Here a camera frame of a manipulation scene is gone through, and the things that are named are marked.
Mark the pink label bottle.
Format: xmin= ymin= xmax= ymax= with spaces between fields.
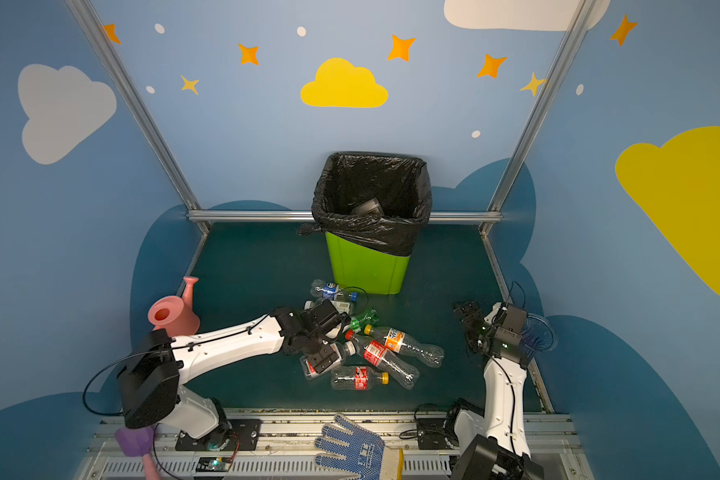
xmin=300 ymin=342 xmax=357 ymax=380

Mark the cream label bottle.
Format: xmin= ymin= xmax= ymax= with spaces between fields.
xmin=351 ymin=198 xmax=384 ymax=217

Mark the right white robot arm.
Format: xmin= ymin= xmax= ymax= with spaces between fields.
xmin=450 ymin=301 xmax=545 ymax=479

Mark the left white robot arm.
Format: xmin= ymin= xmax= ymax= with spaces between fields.
xmin=117 ymin=301 xmax=351 ymax=451

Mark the green bin black liner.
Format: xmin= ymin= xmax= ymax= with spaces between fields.
xmin=303 ymin=151 xmax=433 ymax=295

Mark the clear blue plastic cup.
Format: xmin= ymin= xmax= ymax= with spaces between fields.
xmin=521 ymin=313 xmax=558 ymax=353

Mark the clear bottle blue cap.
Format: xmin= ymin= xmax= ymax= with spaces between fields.
xmin=310 ymin=279 xmax=358 ymax=302

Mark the small bottle yellow cap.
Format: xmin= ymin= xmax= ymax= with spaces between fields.
xmin=330 ymin=366 xmax=390 ymax=391

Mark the green sprite bottle centre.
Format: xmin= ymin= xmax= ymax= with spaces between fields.
xmin=344 ymin=308 xmax=379 ymax=333

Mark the orange label long bottle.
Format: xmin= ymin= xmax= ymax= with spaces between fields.
xmin=363 ymin=325 xmax=445 ymax=368

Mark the long bottle red label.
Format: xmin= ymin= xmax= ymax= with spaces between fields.
xmin=345 ymin=331 xmax=420 ymax=390

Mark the pink plastic watering can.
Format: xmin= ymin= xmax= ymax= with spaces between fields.
xmin=147 ymin=276 xmax=201 ymax=337

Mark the blue dotted work glove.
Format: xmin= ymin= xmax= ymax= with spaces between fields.
xmin=314 ymin=414 xmax=404 ymax=480

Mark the aluminium frame rail back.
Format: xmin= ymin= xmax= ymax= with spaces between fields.
xmin=185 ymin=208 xmax=503 ymax=224

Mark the left aluminium post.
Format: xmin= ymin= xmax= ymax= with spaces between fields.
xmin=66 ymin=0 xmax=202 ymax=213

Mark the aluminium corner post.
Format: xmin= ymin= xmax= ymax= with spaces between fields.
xmin=480 ymin=0 xmax=598 ymax=240

